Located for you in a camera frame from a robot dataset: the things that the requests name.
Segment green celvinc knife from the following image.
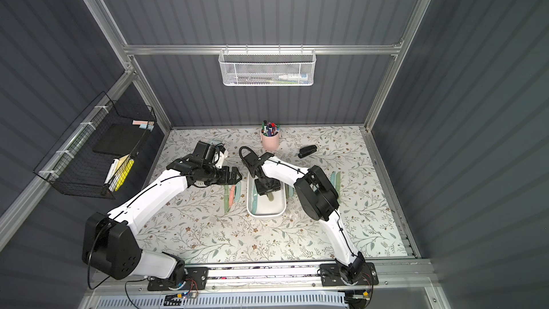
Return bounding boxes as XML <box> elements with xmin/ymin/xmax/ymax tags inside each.
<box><xmin>223</xmin><ymin>185</ymin><xmax>230</xmax><ymax>214</ymax></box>

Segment pink knife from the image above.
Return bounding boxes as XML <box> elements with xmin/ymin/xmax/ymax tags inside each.
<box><xmin>229</xmin><ymin>185</ymin><xmax>236</xmax><ymax>208</ymax></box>

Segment teal celvinc knife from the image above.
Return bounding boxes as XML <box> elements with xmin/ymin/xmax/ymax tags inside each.
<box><xmin>330</xmin><ymin>172</ymin><xmax>337</xmax><ymax>186</ymax></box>

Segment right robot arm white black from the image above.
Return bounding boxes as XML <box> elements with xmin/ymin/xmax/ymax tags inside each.
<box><xmin>239</xmin><ymin>146</ymin><xmax>379</xmax><ymax>286</ymax></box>

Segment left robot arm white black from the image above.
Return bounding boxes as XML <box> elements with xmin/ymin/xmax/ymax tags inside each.
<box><xmin>81</xmin><ymin>141</ymin><xmax>242</xmax><ymax>290</ymax></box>

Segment teal folding knife in box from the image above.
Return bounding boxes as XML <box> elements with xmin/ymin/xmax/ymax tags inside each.
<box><xmin>250</xmin><ymin>183</ymin><xmax>258</xmax><ymax>215</ymax></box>

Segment white storage box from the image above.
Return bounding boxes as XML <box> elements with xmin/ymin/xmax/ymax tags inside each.
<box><xmin>246</xmin><ymin>175</ymin><xmax>287</xmax><ymax>220</ymax></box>

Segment pink pen holder cup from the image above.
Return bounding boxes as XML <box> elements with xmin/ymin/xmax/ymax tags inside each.
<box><xmin>260</xmin><ymin>132</ymin><xmax>280</xmax><ymax>152</ymax></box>

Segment floral table mat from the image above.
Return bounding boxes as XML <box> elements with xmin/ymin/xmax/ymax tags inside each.
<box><xmin>137</xmin><ymin>126</ymin><xmax>409</xmax><ymax>264</ymax></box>

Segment black stapler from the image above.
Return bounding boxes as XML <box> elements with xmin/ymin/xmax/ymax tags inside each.
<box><xmin>297</xmin><ymin>144</ymin><xmax>317</xmax><ymax>159</ymax></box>

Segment pens in pink cup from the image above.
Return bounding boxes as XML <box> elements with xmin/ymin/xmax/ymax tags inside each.
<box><xmin>261</xmin><ymin>120</ymin><xmax>280</xmax><ymax>137</ymax></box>

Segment yellow notepad in basket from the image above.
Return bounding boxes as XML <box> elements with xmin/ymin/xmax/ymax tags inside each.
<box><xmin>104</xmin><ymin>154</ymin><xmax>134</xmax><ymax>193</ymax></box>

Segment black notebook in basket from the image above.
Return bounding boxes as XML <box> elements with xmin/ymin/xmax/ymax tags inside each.
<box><xmin>92</xmin><ymin>124</ymin><xmax>150</xmax><ymax>157</ymax></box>

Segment white tube in basket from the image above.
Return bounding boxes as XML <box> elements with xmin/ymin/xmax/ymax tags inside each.
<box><xmin>278</xmin><ymin>74</ymin><xmax>309</xmax><ymax>85</ymax></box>

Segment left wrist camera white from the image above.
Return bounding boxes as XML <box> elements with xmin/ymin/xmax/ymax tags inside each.
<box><xmin>212</xmin><ymin>144</ymin><xmax>227</xmax><ymax>169</ymax></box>

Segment white wire wall basket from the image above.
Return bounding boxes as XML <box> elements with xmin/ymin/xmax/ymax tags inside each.
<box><xmin>218</xmin><ymin>51</ymin><xmax>317</xmax><ymax>87</ymax></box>

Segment black wire side basket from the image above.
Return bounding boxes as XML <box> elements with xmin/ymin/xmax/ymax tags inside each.
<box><xmin>34</xmin><ymin>95</ymin><xmax>157</xmax><ymax>199</ymax></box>

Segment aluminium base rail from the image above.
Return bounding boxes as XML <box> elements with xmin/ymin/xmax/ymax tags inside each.
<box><xmin>184</xmin><ymin>258</ymin><xmax>440</xmax><ymax>292</ymax></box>

